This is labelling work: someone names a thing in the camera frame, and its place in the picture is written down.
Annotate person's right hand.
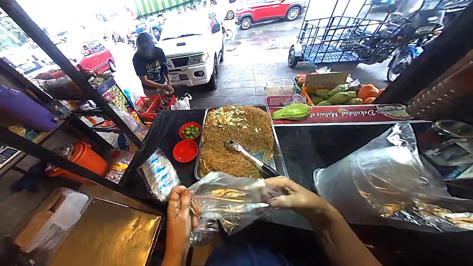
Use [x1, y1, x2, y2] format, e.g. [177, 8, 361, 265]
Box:
[264, 176, 327, 216]

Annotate person's left hand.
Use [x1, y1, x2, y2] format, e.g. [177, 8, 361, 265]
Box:
[166, 185, 201, 255]

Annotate clear plastic bag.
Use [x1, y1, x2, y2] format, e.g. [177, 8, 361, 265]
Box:
[188, 171, 277, 246]

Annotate person's left forearm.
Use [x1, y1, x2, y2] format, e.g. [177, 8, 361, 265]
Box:
[162, 248, 188, 266]

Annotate person's right forearm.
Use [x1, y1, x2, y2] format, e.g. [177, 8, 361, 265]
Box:
[306, 201, 383, 266]

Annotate large metal food tray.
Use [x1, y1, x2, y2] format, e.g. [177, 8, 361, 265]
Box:
[194, 105, 289, 181]

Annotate blue printed plastic pack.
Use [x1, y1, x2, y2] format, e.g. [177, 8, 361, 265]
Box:
[138, 149, 181, 202]

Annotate black counter table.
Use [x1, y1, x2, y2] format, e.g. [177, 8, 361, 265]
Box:
[120, 108, 473, 233]

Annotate red round bowl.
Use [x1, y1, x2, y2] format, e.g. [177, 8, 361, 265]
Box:
[179, 122, 202, 140]
[173, 139, 199, 163]

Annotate brown fried noodles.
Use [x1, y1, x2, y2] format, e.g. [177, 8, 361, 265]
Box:
[199, 106, 275, 179]

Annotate person's body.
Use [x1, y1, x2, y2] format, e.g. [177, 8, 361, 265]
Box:
[204, 245, 292, 266]

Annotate pile of green calamansi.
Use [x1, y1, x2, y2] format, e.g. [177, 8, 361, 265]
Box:
[181, 124, 200, 140]

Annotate pale green chayote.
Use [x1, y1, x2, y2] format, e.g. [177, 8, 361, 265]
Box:
[271, 103, 312, 120]

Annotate pink plastic basket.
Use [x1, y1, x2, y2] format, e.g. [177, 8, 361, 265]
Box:
[266, 95, 295, 108]

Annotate pile of chopped cabbage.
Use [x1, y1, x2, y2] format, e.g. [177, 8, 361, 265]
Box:
[205, 106, 250, 131]

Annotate red printed banner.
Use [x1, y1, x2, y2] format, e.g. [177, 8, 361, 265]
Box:
[269, 104, 431, 126]

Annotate red plastic crate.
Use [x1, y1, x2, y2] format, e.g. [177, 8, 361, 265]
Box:
[135, 95, 177, 122]

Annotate white plastic bag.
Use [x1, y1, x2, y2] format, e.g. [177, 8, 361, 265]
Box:
[171, 93, 193, 111]

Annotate pile of red onions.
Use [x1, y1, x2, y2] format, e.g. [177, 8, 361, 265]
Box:
[152, 95, 174, 114]

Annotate pile of green papayas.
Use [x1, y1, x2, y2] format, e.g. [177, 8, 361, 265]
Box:
[310, 84, 364, 106]

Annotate orange plastic bucket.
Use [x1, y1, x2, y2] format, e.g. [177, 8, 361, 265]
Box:
[46, 141, 110, 185]

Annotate large translucent plastic bag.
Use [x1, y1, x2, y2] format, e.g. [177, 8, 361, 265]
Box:
[313, 122, 473, 233]

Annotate cardboard sign with handwriting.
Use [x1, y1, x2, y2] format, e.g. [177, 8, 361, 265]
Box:
[304, 72, 349, 91]

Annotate colourful printed poster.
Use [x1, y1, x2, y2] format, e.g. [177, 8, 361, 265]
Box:
[97, 76, 135, 114]

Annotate pile of orange fruits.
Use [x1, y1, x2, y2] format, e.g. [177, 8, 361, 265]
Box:
[356, 84, 385, 105]

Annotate cardboard box with plastic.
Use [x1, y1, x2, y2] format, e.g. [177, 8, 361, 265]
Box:
[7, 187, 89, 253]

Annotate blue metal cargo sidecar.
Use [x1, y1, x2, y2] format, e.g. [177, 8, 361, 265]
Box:
[288, 0, 407, 69]

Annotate white SUV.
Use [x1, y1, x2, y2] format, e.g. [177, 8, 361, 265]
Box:
[154, 13, 225, 91]

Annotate red van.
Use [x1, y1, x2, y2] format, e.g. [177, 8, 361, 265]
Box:
[77, 41, 117, 74]

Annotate red SUV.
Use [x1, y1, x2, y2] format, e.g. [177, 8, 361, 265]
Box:
[235, 0, 307, 30]

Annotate calculator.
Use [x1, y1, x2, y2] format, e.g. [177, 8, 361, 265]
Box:
[0, 146, 21, 169]

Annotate purple plastic container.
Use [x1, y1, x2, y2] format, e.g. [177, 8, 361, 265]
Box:
[0, 85, 59, 133]

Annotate motorcycle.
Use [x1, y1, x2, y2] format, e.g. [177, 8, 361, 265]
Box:
[370, 11, 444, 83]

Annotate glass bowl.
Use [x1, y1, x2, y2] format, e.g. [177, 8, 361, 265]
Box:
[432, 119, 473, 139]

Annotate green striped awning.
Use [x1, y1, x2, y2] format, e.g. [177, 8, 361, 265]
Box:
[134, 0, 202, 16]

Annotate metal tongs with black handle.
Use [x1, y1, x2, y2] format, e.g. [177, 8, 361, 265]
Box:
[225, 139, 282, 178]

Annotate black metal stall frame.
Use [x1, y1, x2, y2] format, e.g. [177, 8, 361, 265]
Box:
[0, 0, 163, 217]

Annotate black stall post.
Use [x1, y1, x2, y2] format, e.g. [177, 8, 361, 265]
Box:
[374, 4, 473, 106]

